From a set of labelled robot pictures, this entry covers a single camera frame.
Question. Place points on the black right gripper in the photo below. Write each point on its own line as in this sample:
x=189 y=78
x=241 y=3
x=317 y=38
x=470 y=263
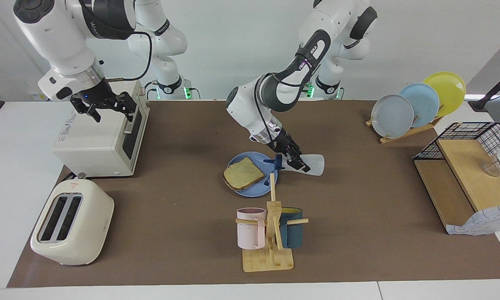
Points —
x=92 y=93

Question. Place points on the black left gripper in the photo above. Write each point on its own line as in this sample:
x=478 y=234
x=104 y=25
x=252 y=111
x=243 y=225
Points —
x=279 y=139

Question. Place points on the squeeze bottle with navy cap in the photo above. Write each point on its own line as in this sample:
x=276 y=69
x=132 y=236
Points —
x=316 y=164

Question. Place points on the toasted bread slice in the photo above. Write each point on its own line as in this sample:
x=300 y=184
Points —
x=243 y=173

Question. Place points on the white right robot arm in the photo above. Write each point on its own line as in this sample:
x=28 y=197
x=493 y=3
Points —
x=54 y=37

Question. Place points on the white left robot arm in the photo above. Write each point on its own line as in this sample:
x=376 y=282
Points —
x=250 y=108

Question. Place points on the blue round plate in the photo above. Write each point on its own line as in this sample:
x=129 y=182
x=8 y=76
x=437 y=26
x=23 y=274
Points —
x=239 y=160

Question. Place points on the grey plate in rack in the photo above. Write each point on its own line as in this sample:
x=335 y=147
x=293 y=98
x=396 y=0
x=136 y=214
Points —
x=391 y=116

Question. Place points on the wooden plate rack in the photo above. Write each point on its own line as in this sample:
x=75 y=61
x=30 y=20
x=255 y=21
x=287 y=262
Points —
x=399 y=136

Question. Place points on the light blue plate in rack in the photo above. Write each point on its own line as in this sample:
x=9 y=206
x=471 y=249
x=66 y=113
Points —
x=424 y=100

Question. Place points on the yellow plate in rack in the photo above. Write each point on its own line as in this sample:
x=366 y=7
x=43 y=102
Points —
x=449 y=87

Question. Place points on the cream toaster oven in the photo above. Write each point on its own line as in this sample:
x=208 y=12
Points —
x=95 y=141

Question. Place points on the teal mug with yellow inside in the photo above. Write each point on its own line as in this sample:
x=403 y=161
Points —
x=293 y=233

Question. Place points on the pink mug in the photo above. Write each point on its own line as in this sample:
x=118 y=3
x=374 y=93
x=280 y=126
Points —
x=250 y=235

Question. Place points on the wooden mug tree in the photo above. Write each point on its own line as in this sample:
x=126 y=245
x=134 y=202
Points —
x=270 y=260

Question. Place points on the cream two-slot toaster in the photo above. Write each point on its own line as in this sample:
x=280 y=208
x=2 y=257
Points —
x=87 y=225

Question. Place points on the brown table mat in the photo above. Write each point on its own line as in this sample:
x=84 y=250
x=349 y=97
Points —
x=170 y=229

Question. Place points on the clear glass cup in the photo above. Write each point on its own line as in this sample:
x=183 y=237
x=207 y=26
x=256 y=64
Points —
x=492 y=168

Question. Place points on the white blue patterned cloth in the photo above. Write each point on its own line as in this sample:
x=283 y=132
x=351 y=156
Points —
x=483 y=221

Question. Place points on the white wall socket box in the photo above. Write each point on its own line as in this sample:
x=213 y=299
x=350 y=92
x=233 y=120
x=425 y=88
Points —
x=35 y=93

